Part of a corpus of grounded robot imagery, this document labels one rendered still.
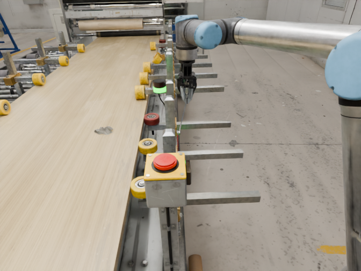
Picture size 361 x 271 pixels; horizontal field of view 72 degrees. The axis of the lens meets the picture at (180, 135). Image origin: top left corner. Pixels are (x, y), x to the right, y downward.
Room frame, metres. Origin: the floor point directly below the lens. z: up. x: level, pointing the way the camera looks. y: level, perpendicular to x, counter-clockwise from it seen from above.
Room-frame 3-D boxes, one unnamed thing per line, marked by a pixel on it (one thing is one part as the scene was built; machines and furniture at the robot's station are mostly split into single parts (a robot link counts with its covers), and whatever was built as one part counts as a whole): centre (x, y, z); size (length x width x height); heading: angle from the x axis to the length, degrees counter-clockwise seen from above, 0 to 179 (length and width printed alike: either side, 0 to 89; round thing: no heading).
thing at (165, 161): (0.34, 0.03, 1.22); 0.04 x 0.04 x 0.02
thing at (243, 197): (0.64, -0.06, 0.82); 0.43 x 0.03 x 0.04; 91
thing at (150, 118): (1.14, 0.15, 0.85); 0.08 x 0.08 x 0.11
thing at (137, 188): (0.64, 0.14, 0.85); 0.08 x 0.08 x 0.11
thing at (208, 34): (0.97, -0.10, 1.32); 0.12 x 0.12 x 0.09; 28
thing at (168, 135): (0.60, 0.03, 0.90); 0.03 x 0.03 x 0.48; 1
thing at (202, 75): (1.64, -0.01, 0.95); 0.50 x 0.04 x 0.04; 91
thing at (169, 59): (1.35, 0.05, 0.94); 0.03 x 0.03 x 0.48; 1
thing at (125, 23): (3.44, 0.64, 1.05); 1.43 x 0.12 x 0.12; 91
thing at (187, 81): (1.06, -0.04, 1.15); 0.09 x 0.08 x 0.12; 1
